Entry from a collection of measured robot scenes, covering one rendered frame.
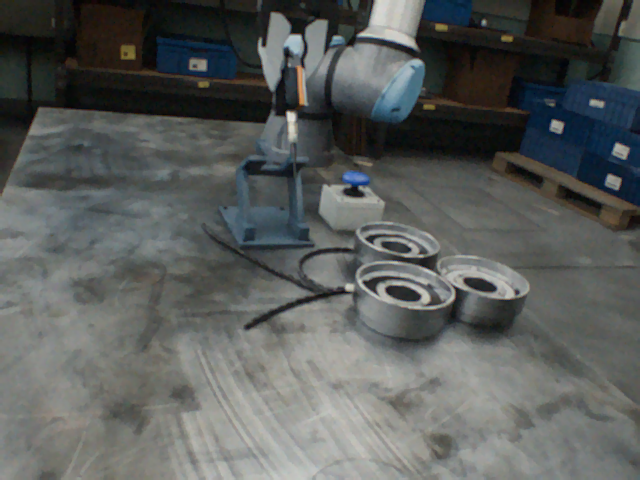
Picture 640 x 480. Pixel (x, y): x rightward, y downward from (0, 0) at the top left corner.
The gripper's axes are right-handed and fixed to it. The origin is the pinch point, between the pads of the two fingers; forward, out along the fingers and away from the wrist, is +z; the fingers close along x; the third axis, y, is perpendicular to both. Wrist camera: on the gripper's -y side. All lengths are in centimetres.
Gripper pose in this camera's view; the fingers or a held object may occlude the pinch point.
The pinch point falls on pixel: (289, 83)
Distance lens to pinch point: 76.0
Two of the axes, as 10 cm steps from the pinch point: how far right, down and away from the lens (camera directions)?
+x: -9.2, 0.0, -3.8
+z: -1.5, 9.1, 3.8
